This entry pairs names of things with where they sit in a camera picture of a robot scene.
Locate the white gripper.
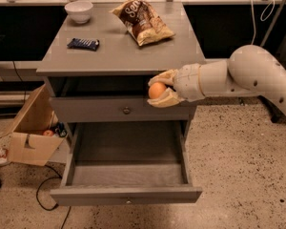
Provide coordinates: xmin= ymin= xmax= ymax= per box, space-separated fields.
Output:
xmin=147 ymin=64 xmax=205 ymax=108

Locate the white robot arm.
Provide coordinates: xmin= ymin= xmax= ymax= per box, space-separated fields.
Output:
xmin=148 ymin=45 xmax=286 ymax=116

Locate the dark blue candy bar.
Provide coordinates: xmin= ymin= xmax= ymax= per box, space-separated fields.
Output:
xmin=67 ymin=38 xmax=99 ymax=52

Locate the red apple in box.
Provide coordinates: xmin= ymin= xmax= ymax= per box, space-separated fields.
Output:
xmin=43 ymin=130 xmax=54 ymax=136

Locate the brown chips bag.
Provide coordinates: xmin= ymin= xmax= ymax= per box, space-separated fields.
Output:
xmin=112 ymin=0 xmax=174 ymax=46

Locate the white ceramic bowl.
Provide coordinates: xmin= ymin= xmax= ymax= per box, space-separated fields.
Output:
xmin=64 ymin=1 xmax=93 ymax=24

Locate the metal tripod stand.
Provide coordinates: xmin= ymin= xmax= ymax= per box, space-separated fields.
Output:
xmin=260 ymin=0 xmax=286 ymax=48

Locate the orange fruit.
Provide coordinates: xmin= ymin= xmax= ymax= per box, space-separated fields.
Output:
xmin=149 ymin=82 xmax=167 ymax=99

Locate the white cable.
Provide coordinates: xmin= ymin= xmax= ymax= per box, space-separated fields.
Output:
xmin=247 ymin=0 xmax=276 ymax=46

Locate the open cardboard box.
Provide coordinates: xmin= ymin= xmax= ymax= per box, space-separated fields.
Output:
xmin=3 ymin=85 xmax=64 ymax=166

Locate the grey wooden drawer cabinet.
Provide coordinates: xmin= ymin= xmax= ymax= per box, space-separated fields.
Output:
xmin=36 ymin=1 xmax=210 ymax=138

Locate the black floor cable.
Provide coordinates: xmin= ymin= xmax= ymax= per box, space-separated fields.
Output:
xmin=35 ymin=164 xmax=72 ymax=229

